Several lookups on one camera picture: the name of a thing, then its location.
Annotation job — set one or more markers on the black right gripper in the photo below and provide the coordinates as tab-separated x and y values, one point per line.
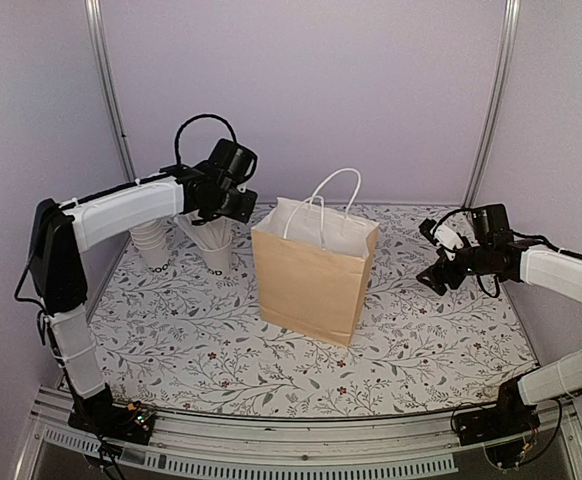
438	281

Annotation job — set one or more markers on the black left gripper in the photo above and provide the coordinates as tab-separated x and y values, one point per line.
244	213

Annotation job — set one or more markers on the brown paper bag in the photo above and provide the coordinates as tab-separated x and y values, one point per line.
313	263

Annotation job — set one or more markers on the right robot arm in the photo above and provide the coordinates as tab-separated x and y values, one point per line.
544	282

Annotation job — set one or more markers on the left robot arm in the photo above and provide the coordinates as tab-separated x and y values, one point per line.
213	189

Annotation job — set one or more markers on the bundle of wrapped white straws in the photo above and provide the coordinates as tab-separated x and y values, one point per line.
212	235

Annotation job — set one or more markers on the stack of white paper cups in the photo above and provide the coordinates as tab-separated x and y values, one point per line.
150	241

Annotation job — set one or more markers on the floral tablecloth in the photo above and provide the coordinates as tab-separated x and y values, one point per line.
370	342

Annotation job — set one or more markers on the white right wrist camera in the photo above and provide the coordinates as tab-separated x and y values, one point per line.
451	246

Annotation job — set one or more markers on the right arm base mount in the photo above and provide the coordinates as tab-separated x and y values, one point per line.
508	417

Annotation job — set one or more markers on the aluminium front rail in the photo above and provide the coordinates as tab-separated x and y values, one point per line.
204	446

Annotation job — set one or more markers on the left aluminium frame post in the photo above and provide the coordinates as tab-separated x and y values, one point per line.
95	24

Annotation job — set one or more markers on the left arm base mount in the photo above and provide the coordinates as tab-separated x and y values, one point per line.
132	422

